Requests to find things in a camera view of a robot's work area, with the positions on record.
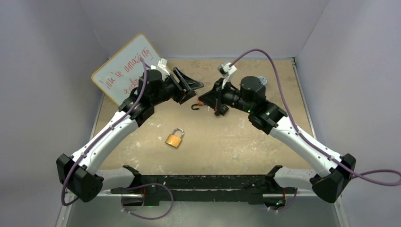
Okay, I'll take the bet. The blue white round jar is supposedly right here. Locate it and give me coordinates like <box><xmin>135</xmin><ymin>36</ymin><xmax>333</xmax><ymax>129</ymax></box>
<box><xmin>257</xmin><ymin>76</ymin><xmax>268</xmax><ymax>86</ymax></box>

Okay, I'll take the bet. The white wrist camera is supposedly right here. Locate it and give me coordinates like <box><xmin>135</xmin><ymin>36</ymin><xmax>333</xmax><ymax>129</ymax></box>
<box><xmin>150</xmin><ymin>58</ymin><xmax>171</xmax><ymax>77</ymax></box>
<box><xmin>218</xmin><ymin>62</ymin><xmax>237</xmax><ymax>88</ymax></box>

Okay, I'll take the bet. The orange padlock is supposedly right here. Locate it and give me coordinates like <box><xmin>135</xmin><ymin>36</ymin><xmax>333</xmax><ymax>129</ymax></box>
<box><xmin>191</xmin><ymin>100</ymin><xmax>203</xmax><ymax>110</ymax></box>

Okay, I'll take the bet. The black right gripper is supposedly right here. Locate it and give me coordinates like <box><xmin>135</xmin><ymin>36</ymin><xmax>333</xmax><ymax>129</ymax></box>
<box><xmin>199</xmin><ymin>78</ymin><xmax>253</xmax><ymax>114</ymax></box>

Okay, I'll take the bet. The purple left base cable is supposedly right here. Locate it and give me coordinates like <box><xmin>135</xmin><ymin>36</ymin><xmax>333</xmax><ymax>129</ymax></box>
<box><xmin>121</xmin><ymin>183</ymin><xmax>174</xmax><ymax>220</ymax></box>

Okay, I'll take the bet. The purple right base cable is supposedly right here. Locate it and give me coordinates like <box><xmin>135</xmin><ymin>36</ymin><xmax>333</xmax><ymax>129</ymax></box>
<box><xmin>267</xmin><ymin>188</ymin><xmax>298</xmax><ymax>214</ymax></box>

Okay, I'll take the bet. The brass padlock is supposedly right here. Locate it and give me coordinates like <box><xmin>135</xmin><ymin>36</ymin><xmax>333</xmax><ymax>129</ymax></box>
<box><xmin>165</xmin><ymin>128</ymin><xmax>184</xmax><ymax>148</ymax></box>

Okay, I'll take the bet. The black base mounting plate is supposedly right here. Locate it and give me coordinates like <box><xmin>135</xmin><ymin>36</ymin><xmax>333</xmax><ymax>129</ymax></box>
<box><xmin>111</xmin><ymin>175</ymin><xmax>295</xmax><ymax>206</ymax></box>

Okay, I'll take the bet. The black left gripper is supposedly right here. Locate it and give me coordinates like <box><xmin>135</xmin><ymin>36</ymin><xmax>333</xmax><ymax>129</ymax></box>
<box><xmin>152</xmin><ymin>69</ymin><xmax>203</xmax><ymax>106</ymax></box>

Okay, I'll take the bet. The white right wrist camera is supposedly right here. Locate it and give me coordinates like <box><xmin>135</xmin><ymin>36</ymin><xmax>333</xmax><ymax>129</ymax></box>
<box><xmin>218</xmin><ymin>62</ymin><xmax>237</xmax><ymax>88</ymax></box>

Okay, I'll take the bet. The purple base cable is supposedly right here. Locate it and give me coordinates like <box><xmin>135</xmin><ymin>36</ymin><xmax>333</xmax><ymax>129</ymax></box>
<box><xmin>267</xmin><ymin>188</ymin><xmax>298</xmax><ymax>214</ymax></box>
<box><xmin>121</xmin><ymin>183</ymin><xmax>174</xmax><ymax>220</ymax></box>

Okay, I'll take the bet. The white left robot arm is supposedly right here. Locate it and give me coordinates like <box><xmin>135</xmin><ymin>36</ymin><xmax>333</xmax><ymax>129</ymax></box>
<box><xmin>56</xmin><ymin>68</ymin><xmax>204</xmax><ymax>206</ymax></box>

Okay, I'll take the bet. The whiteboard with red writing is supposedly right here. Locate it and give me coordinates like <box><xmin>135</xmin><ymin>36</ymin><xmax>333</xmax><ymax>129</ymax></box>
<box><xmin>91</xmin><ymin>34</ymin><xmax>161</xmax><ymax>105</ymax></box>

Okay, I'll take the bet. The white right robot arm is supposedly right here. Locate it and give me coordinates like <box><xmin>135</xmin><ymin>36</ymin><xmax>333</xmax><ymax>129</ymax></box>
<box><xmin>199</xmin><ymin>76</ymin><xmax>356</xmax><ymax>203</ymax></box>

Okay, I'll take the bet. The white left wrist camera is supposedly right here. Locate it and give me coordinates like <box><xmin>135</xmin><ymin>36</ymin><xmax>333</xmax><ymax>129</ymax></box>
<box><xmin>150</xmin><ymin>58</ymin><xmax>171</xmax><ymax>77</ymax></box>

